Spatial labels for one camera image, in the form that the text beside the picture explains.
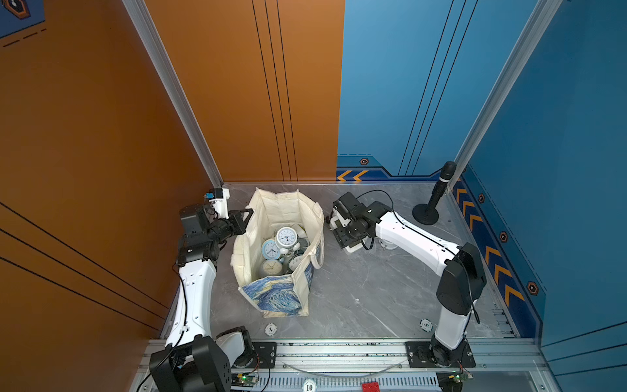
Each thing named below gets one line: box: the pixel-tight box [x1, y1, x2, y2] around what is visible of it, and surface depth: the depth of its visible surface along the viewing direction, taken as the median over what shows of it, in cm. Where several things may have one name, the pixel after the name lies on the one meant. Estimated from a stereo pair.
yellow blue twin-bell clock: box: [261, 238, 281, 261], surface depth 91 cm
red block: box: [361, 382, 381, 392], surface depth 69 cm
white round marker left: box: [264, 322, 278, 338], surface depth 80 cm
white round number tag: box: [302, 378, 317, 392], surface depth 65 cm
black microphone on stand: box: [412, 161, 458, 226], surface depth 93 cm
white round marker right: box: [419, 318, 434, 333], surface depth 81 cm
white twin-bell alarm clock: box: [275, 226, 301, 254], surface depth 87 cm
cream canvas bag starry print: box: [231, 187, 325, 318], surface depth 77 cm
